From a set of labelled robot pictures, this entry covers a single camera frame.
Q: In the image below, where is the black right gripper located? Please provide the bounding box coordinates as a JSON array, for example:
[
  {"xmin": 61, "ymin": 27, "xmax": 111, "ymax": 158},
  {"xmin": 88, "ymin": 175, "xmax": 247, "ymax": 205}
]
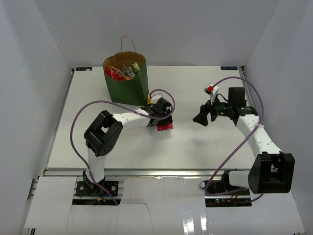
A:
[{"xmin": 193, "ymin": 94, "xmax": 233, "ymax": 127}]

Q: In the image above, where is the pink snack packet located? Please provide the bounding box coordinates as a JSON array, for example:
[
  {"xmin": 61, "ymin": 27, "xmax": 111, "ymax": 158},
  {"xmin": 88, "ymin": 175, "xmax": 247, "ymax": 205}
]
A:
[{"xmin": 157, "ymin": 123, "xmax": 174, "ymax": 131}]

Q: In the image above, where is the green snack packet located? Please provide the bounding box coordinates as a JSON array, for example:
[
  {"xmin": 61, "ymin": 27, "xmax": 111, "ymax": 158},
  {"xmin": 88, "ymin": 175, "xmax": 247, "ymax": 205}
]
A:
[{"xmin": 132, "ymin": 63, "xmax": 141, "ymax": 74}]

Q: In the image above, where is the grey foil snack packet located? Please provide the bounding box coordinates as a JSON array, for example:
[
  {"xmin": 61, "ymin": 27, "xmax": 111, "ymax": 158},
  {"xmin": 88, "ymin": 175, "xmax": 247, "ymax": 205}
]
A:
[{"xmin": 122, "ymin": 65, "xmax": 135, "ymax": 77}]

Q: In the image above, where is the large red snack bag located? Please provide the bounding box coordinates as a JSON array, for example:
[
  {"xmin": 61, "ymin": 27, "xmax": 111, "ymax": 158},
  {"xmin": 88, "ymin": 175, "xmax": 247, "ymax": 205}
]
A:
[{"xmin": 104, "ymin": 67, "xmax": 134, "ymax": 81}]

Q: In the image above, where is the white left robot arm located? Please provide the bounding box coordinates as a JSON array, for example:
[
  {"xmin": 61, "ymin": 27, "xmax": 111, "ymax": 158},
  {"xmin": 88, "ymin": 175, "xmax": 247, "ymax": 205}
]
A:
[{"xmin": 84, "ymin": 97, "xmax": 173, "ymax": 195}]

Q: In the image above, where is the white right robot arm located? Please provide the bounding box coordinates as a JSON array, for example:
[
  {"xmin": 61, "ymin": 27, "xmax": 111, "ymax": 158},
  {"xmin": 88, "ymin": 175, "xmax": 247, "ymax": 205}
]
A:
[{"xmin": 193, "ymin": 85, "xmax": 295, "ymax": 195}]

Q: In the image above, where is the green paper bag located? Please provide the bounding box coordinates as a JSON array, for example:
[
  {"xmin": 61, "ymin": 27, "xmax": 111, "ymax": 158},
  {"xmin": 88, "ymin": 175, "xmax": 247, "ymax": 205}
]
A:
[{"xmin": 102, "ymin": 35, "xmax": 149, "ymax": 106}]

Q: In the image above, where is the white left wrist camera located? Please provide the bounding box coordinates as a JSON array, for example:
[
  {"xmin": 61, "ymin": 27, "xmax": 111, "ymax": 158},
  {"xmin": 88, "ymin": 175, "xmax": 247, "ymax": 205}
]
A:
[{"xmin": 150, "ymin": 93, "xmax": 162, "ymax": 104}]

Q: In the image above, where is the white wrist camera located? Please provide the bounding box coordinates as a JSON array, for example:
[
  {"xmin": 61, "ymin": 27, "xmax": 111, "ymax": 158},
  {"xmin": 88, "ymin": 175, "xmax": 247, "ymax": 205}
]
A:
[
  {"xmin": 150, "ymin": 93, "xmax": 162, "ymax": 104},
  {"xmin": 204, "ymin": 84, "xmax": 219, "ymax": 104}
]

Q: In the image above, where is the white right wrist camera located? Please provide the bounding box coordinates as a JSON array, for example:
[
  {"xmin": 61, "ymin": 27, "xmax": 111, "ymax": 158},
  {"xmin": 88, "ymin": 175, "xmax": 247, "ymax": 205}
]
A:
[{"xmin": 204, "ymin": 84, "xmax": 219, "ymax": 104}]

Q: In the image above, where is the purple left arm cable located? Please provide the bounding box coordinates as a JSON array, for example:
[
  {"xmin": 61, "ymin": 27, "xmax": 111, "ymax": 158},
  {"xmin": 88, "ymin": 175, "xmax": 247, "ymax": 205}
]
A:
[{"xmin": 70, "ymin": 89, "xmax": 176, "ymax": 205}]

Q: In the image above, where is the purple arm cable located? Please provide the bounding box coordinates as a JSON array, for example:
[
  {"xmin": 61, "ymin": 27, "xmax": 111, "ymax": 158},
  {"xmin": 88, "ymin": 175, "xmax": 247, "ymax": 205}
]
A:
[
  {"xmin": 204, "ymin": 76, "xmax": 265, "ymax": 203},
  {"xmin": 70, "ymin": 89, "xmax": 176, "ymax": 205}
]

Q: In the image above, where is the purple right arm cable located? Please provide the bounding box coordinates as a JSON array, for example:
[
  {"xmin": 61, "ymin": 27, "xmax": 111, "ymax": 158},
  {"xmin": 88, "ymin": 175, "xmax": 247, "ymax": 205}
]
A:
[{"xmin": 204, "ymin": 76, "xmax": 265, "ymax": 203}]

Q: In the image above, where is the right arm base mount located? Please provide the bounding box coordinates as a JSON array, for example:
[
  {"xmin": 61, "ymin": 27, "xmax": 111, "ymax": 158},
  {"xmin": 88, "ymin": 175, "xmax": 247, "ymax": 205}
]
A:
[{"xmin": 205, "ymin": 180, "xmax": 252, "ymax": 208}]

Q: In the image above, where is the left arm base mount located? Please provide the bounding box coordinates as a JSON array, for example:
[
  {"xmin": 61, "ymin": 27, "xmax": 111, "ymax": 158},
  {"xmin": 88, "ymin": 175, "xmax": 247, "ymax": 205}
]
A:
[{"xmin": 73, "ymin": 171, "xmax": 121, "ymax": 206}]

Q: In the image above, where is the aluminium table frame rail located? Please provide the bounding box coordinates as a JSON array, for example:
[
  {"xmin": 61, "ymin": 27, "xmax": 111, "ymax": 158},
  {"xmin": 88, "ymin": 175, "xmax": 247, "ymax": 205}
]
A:
[{"xmin": 24, "ymin": 66, "xmax": 260, "ymax": 234}]

